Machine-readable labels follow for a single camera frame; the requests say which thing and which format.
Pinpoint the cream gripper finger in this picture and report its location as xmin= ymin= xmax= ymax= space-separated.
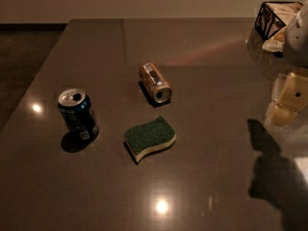
xmin=278 ymin=71 xmax=308 ymax=112
xmin=267 ymin=103 xmax=297 ymax=127

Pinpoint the blue soda can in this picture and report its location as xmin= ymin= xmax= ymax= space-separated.
xmin=58 ymin=88 xmax=99 ymax=141

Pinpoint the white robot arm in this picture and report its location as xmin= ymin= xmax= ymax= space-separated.
xmin=267 ymin=3 xmax=308 ymax=127

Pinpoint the orange soda can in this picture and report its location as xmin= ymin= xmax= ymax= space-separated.
xmin=139 ymin=63 xmax=172 ymax=104

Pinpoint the green and yellow sponge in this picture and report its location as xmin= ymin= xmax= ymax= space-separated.
xmin=124 ymin=115 xmax=176 ymax=163

